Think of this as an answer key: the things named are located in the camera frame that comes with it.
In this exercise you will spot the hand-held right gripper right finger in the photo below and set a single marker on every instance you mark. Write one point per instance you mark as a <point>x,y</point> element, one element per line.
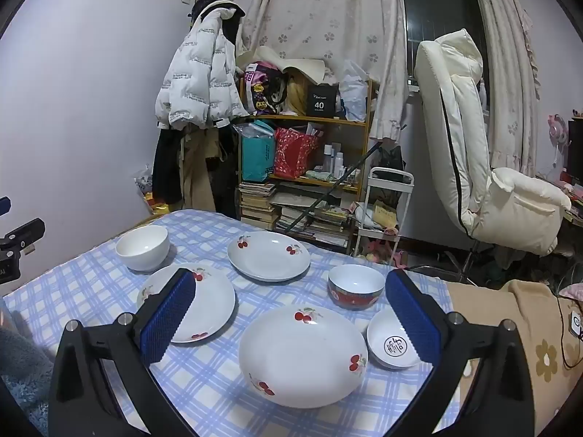
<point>412,318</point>

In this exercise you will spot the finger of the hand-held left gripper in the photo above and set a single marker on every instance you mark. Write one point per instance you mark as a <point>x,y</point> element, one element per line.
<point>4,205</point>
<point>22,234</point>

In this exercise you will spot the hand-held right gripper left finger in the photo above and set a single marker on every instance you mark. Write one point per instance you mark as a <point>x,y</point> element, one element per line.
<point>168,318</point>

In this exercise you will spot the white cherry print plate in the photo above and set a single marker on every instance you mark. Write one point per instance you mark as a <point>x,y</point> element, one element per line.
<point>268,257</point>
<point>300,359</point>
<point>209,309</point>

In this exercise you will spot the red bowl with black symbol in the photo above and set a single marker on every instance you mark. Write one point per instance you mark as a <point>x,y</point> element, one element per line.
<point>387,346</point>

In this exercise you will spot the red patterned bowl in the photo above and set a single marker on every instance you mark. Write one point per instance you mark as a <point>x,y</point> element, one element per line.
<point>356,287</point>

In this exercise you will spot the blue plaid tablecloth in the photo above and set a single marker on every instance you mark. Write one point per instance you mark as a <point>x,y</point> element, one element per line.
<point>205,373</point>

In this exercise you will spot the plain white bowl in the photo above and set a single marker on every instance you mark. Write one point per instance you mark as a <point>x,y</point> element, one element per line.
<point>142,248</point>

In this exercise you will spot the pink toy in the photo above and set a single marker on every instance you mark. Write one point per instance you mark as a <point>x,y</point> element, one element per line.
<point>378,250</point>

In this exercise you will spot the blue fluffy cloth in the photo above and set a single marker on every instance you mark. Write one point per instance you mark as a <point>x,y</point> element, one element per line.
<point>22,364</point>

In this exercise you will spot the beige flower blanket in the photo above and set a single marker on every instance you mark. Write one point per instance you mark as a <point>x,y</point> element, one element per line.
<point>501,373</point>

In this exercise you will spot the yellow paper bag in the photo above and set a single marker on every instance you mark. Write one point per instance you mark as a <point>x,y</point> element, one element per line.
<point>385,214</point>

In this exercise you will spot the yellow packet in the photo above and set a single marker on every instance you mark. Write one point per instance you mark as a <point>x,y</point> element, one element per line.
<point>157,204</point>

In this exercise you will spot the pile of papers and magazines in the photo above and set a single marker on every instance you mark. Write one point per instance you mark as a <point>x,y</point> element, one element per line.
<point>328,225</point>

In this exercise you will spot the white patterned plastic bag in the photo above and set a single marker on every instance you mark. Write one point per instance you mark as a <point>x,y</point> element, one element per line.
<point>145,181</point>

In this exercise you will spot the white metal cart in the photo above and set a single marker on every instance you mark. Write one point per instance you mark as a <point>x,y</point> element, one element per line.
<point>405,182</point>

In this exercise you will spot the stack of books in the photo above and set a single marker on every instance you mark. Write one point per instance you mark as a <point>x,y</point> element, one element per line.
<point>257,205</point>

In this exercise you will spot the beige hanging garment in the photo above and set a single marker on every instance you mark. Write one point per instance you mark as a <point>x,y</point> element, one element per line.
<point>196,173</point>

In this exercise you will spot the long dark pole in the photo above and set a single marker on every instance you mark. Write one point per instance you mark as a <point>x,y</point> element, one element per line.
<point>335,186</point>

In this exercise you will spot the black hanging garment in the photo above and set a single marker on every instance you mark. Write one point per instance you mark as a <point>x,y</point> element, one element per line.
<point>166,164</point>

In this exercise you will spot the white recliner chair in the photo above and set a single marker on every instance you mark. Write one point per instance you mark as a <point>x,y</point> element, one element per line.
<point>469,154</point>

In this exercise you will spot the white bottle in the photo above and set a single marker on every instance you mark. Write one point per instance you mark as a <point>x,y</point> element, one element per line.
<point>328,157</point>
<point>338,159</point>

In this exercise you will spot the wooden shelf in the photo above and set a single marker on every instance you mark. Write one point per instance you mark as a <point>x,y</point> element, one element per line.
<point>368,145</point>

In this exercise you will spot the teal bag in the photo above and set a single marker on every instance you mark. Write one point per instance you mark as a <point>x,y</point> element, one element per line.
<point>257,154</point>

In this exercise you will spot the red gift bag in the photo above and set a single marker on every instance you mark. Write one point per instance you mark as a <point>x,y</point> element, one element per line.
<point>294,152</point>

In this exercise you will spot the black monitor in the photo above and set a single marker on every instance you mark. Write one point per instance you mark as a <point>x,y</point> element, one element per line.
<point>575,150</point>

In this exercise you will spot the black box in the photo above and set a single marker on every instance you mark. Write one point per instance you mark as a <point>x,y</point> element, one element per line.
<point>322,100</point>

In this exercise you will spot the pink fan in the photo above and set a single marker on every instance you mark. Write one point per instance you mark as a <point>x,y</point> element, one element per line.
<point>558,132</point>

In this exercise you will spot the white puffer jacket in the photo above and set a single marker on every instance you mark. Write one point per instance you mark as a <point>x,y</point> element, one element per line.
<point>200,73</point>

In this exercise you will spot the colourful printed bag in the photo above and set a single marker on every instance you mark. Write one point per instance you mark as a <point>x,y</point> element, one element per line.
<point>262,91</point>

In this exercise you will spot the narrow floral curtain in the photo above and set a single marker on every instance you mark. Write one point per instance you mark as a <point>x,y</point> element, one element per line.
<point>505,54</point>

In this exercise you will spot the cream folded mat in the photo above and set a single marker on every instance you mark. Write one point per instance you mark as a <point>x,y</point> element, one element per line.
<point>273,57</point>

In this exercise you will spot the dark window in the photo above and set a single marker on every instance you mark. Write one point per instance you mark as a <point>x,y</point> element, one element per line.
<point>437,9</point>

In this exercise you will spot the wide floral curtain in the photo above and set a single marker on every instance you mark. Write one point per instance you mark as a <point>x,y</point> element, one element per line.
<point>319,18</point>

